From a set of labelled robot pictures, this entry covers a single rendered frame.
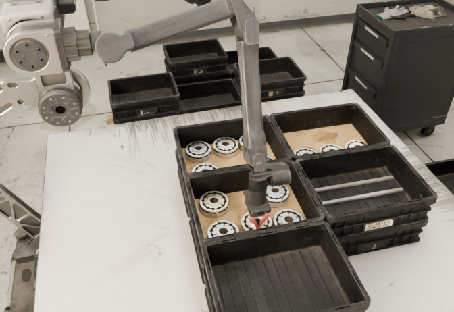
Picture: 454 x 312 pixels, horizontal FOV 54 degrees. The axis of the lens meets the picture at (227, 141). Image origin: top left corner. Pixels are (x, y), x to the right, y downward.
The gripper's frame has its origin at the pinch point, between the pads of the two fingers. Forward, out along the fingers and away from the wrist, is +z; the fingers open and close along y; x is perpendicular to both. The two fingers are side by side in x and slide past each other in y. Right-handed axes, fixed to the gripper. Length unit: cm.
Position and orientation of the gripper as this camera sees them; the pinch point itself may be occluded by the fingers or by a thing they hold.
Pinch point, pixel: (256, 219)
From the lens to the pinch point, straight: 148.6
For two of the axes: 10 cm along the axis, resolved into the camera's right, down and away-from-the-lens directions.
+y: -2.3, -5.8, 7.8
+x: -9.7, 1.4, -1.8
